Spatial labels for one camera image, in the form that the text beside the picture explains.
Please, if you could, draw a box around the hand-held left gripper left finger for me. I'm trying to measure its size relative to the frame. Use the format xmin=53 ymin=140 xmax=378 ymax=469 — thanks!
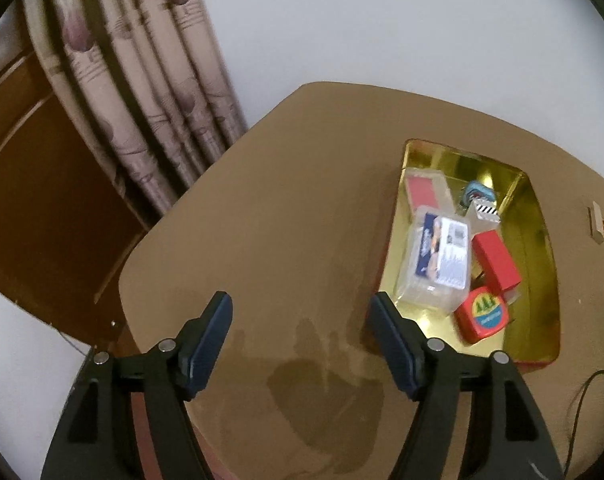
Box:
xmin=41 ymin=290 xmax=233 ymax=480

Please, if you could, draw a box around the white striped block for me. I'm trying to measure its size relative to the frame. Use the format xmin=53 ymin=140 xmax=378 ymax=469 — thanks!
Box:
xmin=473 ymin=199 xmax=502 ymax=224

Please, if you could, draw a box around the brown wooden door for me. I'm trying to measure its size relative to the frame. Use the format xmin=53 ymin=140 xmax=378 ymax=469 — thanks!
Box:
xmin=0 ymin=30 xmax=155 ymax=348

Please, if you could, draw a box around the red foil packet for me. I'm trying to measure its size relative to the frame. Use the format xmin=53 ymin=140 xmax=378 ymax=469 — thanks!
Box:
xmin=407 ymin=176 xmax=447 ymax=209

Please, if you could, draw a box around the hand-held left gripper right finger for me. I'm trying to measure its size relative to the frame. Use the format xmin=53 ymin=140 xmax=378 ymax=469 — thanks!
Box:
xmin=371 ymin=291 xmax=565 ymax=480

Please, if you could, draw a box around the red tape measure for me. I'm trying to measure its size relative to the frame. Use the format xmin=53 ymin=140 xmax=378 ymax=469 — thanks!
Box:
xmin=453 ymin=286 xmax=511 ymax=346

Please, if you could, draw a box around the red block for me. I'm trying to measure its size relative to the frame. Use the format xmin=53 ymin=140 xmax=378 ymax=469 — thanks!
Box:
xmin=470 ymin=230 xmax=523 ymax=295

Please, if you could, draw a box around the gold metal tin tray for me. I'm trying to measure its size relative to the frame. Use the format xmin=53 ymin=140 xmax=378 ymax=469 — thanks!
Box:
xmin=377 ymin=137 xmax=566 ymax=368

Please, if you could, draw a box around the blue printed card pack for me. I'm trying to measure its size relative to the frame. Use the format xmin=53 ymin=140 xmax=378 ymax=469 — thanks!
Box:
xmin=413 ymin=212 xmax=471 ymax=291

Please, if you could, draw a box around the blue toy car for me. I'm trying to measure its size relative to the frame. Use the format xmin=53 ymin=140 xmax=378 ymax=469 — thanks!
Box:
xmin=460 ymin=181 xmax=496 ymax=209

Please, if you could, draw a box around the clear plastic card box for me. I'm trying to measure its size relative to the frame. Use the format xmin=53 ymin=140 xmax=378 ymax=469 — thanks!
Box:
xmin=396 ymin=204 xmax=476 ymax=317

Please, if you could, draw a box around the beige patterned curtain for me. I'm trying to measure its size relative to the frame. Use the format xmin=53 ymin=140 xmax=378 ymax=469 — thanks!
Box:
xmin=21 ymin=0 xmax=249 ymax=227

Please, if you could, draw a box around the beige wooden block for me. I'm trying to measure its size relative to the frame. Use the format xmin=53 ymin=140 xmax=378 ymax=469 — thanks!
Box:
xmin=588 ymin=201 xmax=604 ymax=245

